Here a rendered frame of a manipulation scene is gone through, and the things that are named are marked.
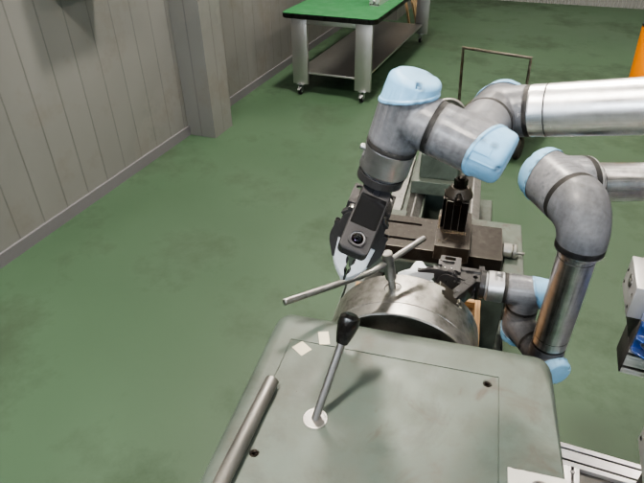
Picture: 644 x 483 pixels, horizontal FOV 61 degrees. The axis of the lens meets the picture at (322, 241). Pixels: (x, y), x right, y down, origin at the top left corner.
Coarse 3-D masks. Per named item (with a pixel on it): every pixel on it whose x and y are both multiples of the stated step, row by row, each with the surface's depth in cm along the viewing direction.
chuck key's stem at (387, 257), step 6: (384, 252) 104; (390, 252) 104; (384, 258) 104; (390, 258) 104; (390, 264) 104; (384, 270) 106; (390, 270) 105; (390, 276) 106; (396, 276) 107; (390, 282) 107; (390, 288) 108
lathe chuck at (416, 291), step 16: (352, 288) 116; (368, 288) 111; (416, 288) 108; (432, 288) 109; (352, 304) 110; (416, 304) 104; (432, 304) 105; (448, 304) 107; (464, 304) 111; (448, 320) 104; (464, 320) 108
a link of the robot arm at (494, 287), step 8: (488, 272) 133; (496, 272) 132; (504, 272) 132; (488, 280) 131; (496, 280) 130; (504, 280) 130; (488, 288) 130; (496, 288) 130; (488, 296) 131; (496, 296) 130
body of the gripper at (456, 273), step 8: (448, 256) 138; (440, 264) 136; (448, 264) 136; (456, 264) 135; (448, 272) 133; (456, 272) 133; (464, 272) 136; (472, 272) 136; (480, 272) 135; (440, 280) 133; (448, 280) 132; (456, 280) 132; (480, 280) 132; (480, 288) 131; (480, 296) 132
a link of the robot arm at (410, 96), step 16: (400, 80) 70; (416, 80) 70; (432, 80) 72; (384, 96) 73; (400, 96) 71; (416, 96) 70; (432, 96) 71; (384, 112) 73; (400, 112) 72; (416, 112) 71; (432, 112) 71; (384, 128) 74; (400, 128) 73; (416, 128) 72; (368, 144) 77; (384, 144) 75; (400, 144) 75; (416, 144) 73
